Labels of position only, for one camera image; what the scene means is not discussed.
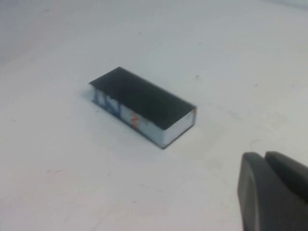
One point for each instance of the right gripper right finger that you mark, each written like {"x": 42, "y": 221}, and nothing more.
{"x": 291, "y": 168}

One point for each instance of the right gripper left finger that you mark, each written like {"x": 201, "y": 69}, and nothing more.
{"x": 264, "y": 197}

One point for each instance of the black glasses case printed side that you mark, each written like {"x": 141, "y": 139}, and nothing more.
{"x": 144, "y": 101}

